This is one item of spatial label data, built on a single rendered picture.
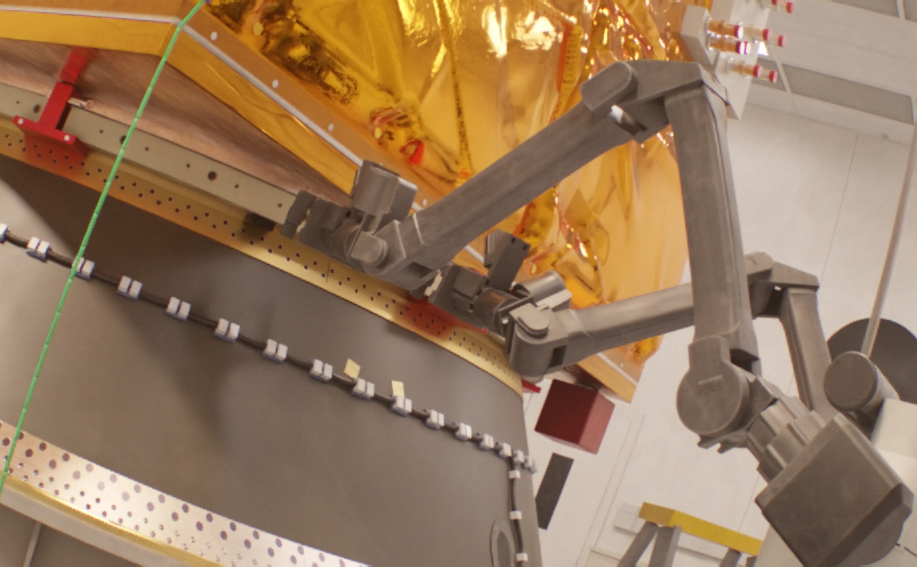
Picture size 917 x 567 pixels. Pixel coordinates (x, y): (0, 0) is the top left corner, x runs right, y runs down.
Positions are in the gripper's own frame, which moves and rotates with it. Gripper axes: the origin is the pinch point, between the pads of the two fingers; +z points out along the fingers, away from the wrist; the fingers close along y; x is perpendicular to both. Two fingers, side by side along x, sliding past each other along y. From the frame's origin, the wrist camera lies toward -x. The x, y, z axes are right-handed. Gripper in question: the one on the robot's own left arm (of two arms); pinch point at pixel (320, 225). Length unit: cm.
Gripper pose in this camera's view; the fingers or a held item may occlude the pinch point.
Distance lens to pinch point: 174.8
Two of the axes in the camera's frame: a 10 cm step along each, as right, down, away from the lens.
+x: -4.3, 9.0, 0.1
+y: -8.2, -3.8, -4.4
